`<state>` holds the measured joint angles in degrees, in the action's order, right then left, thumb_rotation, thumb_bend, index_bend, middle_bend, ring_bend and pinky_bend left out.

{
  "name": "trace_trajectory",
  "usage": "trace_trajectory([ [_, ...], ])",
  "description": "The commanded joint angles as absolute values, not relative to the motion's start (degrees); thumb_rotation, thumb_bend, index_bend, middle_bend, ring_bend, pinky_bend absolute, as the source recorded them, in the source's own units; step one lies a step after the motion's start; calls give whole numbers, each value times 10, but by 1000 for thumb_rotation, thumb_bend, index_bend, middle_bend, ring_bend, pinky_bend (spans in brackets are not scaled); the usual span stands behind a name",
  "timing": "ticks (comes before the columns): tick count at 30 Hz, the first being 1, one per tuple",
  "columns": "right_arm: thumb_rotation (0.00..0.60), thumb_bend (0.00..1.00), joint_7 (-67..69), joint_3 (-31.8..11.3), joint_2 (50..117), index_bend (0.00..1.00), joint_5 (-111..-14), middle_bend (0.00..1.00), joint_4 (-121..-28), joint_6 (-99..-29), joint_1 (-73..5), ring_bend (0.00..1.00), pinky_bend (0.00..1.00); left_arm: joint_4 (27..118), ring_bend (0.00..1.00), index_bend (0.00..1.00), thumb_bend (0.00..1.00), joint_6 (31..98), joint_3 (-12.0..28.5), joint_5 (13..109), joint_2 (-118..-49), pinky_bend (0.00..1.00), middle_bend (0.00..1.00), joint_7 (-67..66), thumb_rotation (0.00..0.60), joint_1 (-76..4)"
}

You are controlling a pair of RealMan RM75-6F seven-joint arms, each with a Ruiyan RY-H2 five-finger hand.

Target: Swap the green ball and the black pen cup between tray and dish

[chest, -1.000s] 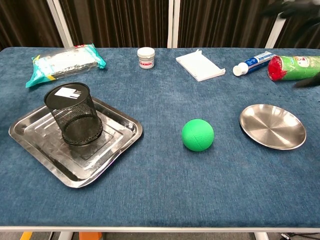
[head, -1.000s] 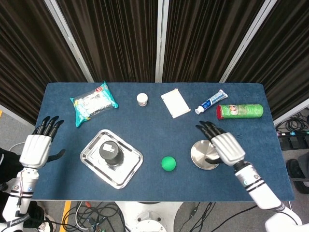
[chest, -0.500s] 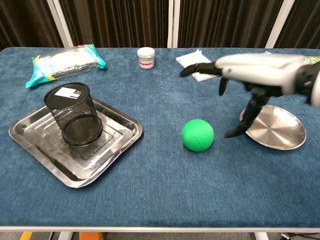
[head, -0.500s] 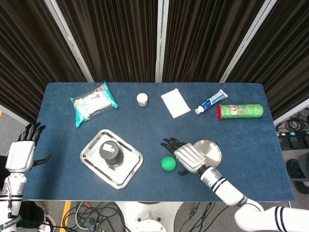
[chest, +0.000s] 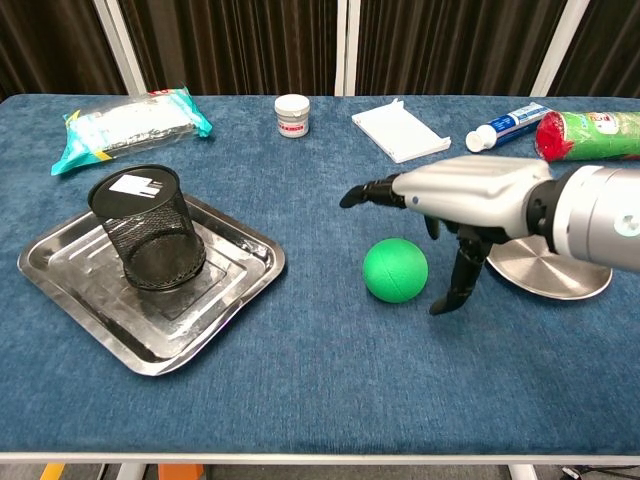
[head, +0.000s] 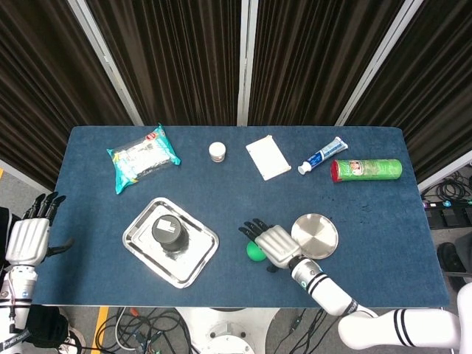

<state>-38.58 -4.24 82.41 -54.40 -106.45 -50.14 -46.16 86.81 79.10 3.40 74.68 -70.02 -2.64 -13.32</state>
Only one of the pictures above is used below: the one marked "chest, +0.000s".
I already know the small white jar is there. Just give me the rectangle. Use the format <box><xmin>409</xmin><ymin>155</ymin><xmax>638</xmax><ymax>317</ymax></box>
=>
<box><xmin>273</xmin><ymin>93</ymin><xmax>311</xmax><ymax>138</ymax></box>

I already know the teal wet wipes pack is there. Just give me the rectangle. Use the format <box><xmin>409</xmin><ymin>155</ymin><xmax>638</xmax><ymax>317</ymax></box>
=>
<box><xmin>50</xmin><ymin>86</ymin><xmax>214</xmax><ymax>177</ymax></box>

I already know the dark brown curtain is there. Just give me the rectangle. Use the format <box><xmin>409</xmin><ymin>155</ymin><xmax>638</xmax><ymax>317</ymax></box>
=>
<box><xmin>0</xmin><ymin>0</ymin><xmax>126</xmax><ymax>101</ymax></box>
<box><xmin>117</xmin><ymin>0</ymin><xmax>341</xmax><ymax>96</ymax></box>
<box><xmin>355</xmin><ymin>0</ymin><xmax>569</xmax><ymax>97</ymax></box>
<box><xmin>549</xmin><ymin>0</ymin><xmax>640</xmax><ymax>99</ymax></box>

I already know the square steel tray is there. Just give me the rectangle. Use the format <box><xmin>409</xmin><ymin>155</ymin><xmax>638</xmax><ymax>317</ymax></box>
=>
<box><xmin>17</xmin><ymin>192</ymin><xmax>287</xmax><ymax>378</ymax></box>

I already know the blue table cloth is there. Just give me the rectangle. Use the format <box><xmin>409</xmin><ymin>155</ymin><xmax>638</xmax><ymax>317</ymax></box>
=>
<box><xmin>0</xmin><ymin>93</ymin><xmax>640</xmax><ymax>456</ymax></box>

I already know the white table frame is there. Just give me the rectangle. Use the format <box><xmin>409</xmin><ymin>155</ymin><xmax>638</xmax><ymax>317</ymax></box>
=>
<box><xmin>0</xmin><ymin>452</ymin><xmax>640</xmax><ymax>480</ymax></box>

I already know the green round object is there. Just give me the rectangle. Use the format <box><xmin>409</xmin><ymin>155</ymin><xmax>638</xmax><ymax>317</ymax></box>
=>
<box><xmin>362</xmin><ymin>237</ymin><xmax>430</xmax><ymax>304</ymax></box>

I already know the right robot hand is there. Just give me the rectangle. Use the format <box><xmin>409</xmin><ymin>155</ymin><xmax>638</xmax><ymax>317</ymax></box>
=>
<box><xmin>338</xmin><ymin>154</ymin><xmax>556</xmax><ymax>316</ymax></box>

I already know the blue white toothpaste tube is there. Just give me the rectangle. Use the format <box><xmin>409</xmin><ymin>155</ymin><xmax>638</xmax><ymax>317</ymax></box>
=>
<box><xmin>465</xmin><ymin>102</ymin><xmax>554</xmax><ymax>153</ymax></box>

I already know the white partition post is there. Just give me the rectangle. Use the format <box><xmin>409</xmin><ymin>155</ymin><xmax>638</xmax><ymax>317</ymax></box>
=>
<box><xmin>335</xmin><ymin>0</ymin><xmax>362</xmax><ymax>97</ymax></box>
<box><xmin>529</xmin><ymin>0</ymin><xmax>591</xmax><ymax>97</ymax></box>
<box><xmin>92</xmin><ymin>0</ymin><xmax>149</xmax><ymax>96</ymax></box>

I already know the green chips can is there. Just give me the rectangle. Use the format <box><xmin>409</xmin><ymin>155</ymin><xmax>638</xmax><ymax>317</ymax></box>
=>
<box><xmin>534</xmin><ymin>110</ymin><xmax>640</xmax><ymax>164</ymax></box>

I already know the flat white box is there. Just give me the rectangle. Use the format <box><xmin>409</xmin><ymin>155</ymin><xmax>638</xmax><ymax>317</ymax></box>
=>
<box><xmin>351</xmin><ymin>98</ymin><xmax>452</xmax><ymax>164</ymax></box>

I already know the round steel plate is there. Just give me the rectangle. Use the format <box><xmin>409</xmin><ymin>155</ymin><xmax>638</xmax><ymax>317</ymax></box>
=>
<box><xmin>485</xmin><ymin>233</ymin><xmax>614</xmax><ymax>301</ymax></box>

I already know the black cylindrical container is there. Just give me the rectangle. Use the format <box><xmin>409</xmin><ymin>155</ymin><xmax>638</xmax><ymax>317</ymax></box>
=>
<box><xmin>87</xmin><ymin>164</ymin><xmax>208</xmax><ymax>293</ymax></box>

